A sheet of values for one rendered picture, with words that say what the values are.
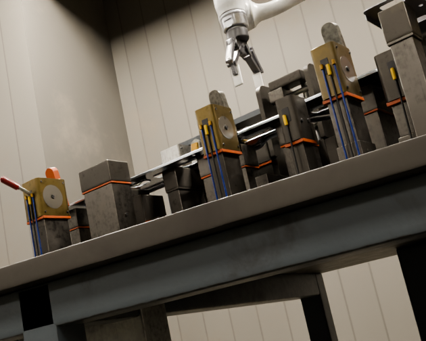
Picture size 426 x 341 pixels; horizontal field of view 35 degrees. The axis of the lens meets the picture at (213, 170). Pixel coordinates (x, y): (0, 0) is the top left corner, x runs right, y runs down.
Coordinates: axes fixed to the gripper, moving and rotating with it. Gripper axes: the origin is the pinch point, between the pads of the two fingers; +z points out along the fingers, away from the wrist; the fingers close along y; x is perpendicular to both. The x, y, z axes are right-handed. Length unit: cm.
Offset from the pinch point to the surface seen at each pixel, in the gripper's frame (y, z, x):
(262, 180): 41, 42, 19
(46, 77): -104, -107, -200
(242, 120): 6.7, 12.5, -1.8
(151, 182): 29.4, 27.8, -24.8
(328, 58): 60, 27, 52
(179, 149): 20.9, 18.3, -18.2
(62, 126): -112, -75, -201
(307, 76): 20.2, 13.1, 29.3
